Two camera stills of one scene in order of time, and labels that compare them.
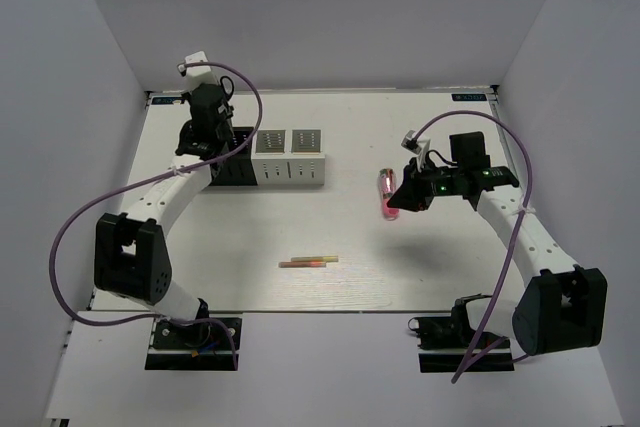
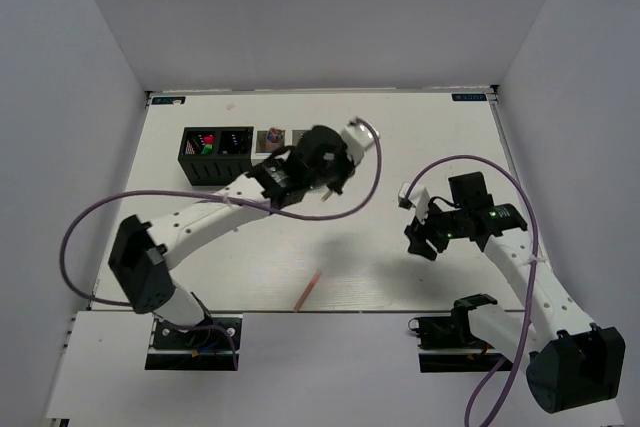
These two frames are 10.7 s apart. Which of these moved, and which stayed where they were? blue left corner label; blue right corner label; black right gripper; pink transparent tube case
Moved: pink transparent tube case; black right gripper
Stayed: blue left corner label; blue right corner label
